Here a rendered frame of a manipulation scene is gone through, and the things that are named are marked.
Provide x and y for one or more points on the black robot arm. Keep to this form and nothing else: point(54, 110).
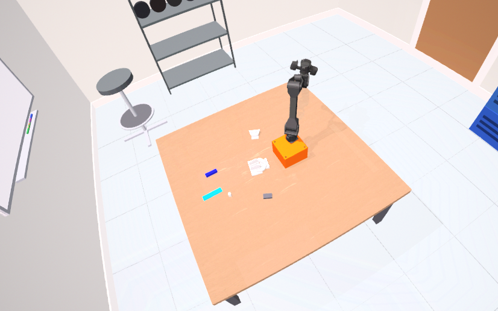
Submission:
point(294, 87)

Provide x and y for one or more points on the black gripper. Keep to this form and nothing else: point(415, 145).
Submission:
point(294, 65)

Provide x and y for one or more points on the cyan flat bar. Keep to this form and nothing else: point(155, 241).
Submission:
point(209, 195)

